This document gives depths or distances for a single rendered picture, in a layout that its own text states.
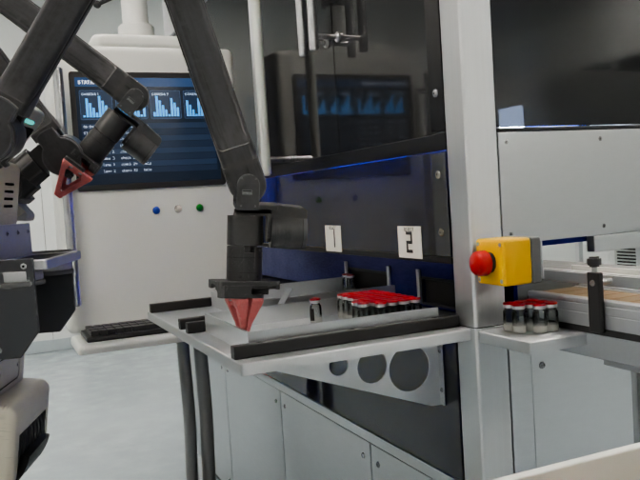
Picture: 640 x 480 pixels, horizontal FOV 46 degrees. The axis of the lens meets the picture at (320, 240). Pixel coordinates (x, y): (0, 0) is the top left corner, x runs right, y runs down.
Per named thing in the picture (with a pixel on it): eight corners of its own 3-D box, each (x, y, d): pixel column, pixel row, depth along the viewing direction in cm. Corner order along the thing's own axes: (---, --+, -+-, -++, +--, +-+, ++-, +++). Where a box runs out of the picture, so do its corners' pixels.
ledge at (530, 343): (546, 330, 128) (545, 320, 128) (602, 342, 117) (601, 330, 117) (478, 342, 123) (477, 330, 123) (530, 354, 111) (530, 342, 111)
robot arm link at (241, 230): (226, 209, 122) (229, 208, 117) (268, 210, 124) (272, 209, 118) (225, 250, 122) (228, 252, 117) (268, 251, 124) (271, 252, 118)
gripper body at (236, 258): (280, 292, 119) (281, 246, 119) (218, 293, 115) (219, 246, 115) (267, 289, 125) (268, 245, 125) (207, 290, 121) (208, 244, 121)
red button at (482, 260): (487, 273, 120) (485, 249, 119) (502, 275, 116) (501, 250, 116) (467, 276, 118) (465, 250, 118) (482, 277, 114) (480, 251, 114)
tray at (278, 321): (370, 310, 152) (369, 293, 152) (439, 327, 128) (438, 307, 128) (206, 331, 138) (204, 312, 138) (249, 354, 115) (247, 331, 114)
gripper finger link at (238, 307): (278, 344, 119) (279, 285, 119) (234, 346, 116) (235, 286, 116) (264, 337, 125) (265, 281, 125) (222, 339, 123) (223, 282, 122)
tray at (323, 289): (344, 290, 187) (343, 276, 187) (395, 300, 164) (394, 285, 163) (211, 306, 174) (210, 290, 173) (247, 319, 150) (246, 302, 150)
